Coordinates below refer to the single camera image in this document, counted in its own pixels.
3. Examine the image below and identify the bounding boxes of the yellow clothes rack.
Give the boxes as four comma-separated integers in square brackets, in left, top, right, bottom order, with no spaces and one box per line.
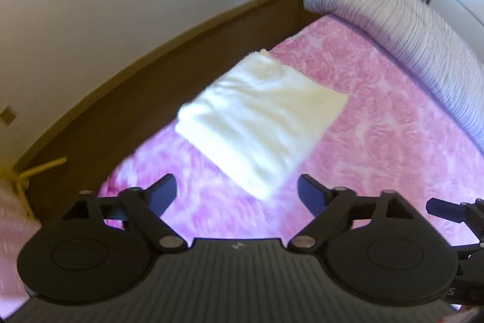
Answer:
[1,157,67,220]

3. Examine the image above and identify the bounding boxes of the pink rose pattern blanket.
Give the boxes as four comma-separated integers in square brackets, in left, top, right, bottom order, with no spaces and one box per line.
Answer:
[99,15,483,240]

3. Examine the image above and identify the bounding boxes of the grey ribbed quilt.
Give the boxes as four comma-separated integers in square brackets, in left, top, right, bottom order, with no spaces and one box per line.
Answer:
[303,0,483,149]

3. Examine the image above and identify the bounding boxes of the cream knit sweater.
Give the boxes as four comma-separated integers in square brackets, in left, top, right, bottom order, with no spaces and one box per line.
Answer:
[175,50,349,200]

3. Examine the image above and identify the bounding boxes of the pink plastic cover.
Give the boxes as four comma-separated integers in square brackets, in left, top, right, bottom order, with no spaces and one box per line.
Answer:
[0,182,41,318]

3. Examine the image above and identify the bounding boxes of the beige wall socket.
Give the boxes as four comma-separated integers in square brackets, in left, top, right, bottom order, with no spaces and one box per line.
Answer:
[0,107,17,126]

